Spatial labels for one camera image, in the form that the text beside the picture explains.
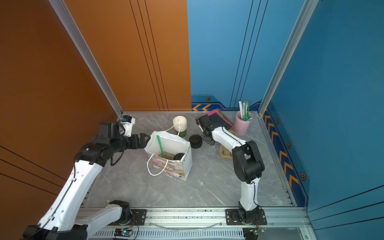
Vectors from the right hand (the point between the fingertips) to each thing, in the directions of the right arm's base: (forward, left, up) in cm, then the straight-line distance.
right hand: (211, 134), depth 97 cm
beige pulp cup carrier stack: (-10, -8, -6) cm, 14 cm away
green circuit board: (-51, +45, -9) cm, 69 cm away
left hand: (-15, +36, +19) cm, 43 cm away
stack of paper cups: (+5, +20, +5) cm, 22 cm away
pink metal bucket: (+5, -20, +1) cm, 21 cm away
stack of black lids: (-3, +10, -3) cm, 11 cm away
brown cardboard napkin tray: (+21, -11, -4) cm, 24 cm away
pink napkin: (+25, -6, -4) cm, 26 cm away
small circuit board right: (-52, -17, -11) cm, 55 cm away
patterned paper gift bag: (-14, +22, +9) cm, 28 cm away
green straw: (-12, +30, +13) cm, 35 cm away
